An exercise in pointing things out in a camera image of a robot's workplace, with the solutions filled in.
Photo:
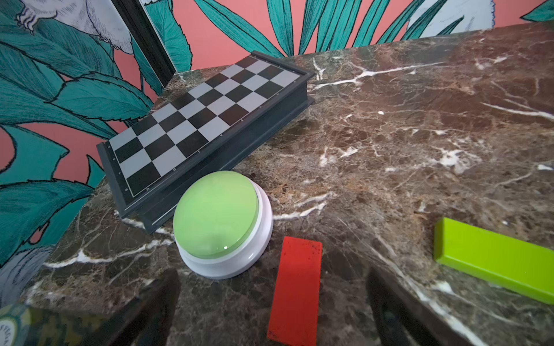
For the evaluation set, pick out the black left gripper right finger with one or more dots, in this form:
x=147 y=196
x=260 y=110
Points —
x=399 y=317

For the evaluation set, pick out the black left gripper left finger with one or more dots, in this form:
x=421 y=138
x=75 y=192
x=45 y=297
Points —
x=146 y=319

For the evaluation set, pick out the red block near button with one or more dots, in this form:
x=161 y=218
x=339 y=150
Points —
x=294 y=312

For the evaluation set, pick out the green dome push button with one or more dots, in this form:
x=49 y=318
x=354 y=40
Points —
x=222 y=225

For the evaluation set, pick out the green block far left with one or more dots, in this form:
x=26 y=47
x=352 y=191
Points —
x=518 y=266

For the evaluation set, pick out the folded black chess board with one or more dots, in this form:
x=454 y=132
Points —
x=210 y=128

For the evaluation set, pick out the black left corner post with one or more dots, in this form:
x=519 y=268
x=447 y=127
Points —
x=142 y=29

